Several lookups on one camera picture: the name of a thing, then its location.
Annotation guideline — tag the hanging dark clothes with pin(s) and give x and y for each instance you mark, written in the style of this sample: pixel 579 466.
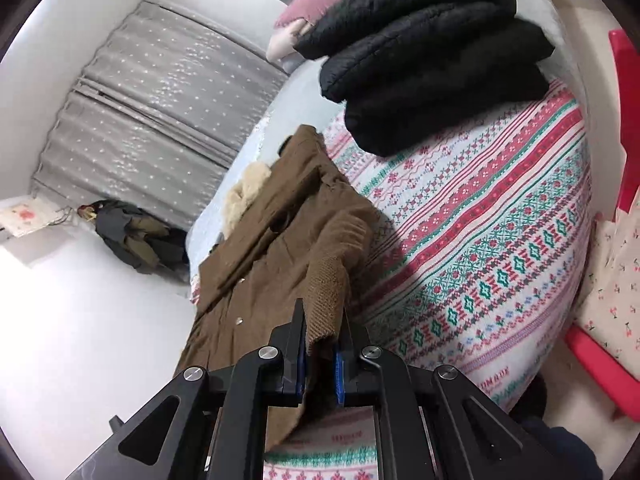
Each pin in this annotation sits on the hanging dark clothes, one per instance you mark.
pixel 135 237

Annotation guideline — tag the red plastic chair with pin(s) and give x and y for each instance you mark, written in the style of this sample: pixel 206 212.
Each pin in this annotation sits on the red plastic chair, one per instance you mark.
pixel 627 125

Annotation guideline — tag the black quilted jacket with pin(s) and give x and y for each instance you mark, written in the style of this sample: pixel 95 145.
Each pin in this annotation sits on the black quilted jacket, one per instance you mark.
pixel 425 60

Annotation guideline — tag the pink velvet pillow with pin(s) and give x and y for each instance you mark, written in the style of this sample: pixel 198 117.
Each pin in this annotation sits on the pink velvet pillow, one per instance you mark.
pixel 310 7

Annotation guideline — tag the floral print cloth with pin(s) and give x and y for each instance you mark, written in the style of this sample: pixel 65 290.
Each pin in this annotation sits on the floral print cloth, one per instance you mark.
pixel 612 295

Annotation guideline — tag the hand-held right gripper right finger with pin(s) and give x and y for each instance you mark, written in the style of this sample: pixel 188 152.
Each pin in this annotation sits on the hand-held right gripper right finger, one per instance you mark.
pixel 340 375

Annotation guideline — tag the wall poster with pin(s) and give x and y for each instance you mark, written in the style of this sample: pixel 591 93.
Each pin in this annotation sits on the wall poster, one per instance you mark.
pixel 25 217

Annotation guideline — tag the brown coat with fur collar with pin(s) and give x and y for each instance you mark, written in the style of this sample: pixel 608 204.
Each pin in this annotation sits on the brown coat with fur collar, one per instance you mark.
pixel 290 230

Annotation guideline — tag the light blue fringed throw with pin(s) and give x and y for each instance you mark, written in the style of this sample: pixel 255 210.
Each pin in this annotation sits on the light blue fringed throw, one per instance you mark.
pixel 220 210

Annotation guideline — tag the patterned red green blanket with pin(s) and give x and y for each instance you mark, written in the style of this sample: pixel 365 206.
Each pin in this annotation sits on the patterned red green blanket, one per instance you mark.
pixel 475 240

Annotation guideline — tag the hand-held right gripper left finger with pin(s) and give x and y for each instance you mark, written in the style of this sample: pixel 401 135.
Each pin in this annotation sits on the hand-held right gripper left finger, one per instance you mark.
pixel 300 360

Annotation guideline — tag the grey star-patterned curtain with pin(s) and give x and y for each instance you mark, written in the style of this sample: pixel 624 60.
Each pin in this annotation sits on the grey star-patterned curtain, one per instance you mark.
pixel 160 110

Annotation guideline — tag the grey-blue bed sheet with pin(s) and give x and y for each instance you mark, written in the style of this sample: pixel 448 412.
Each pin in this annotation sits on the grey-blue bed sheet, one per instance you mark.
pixel 300 100

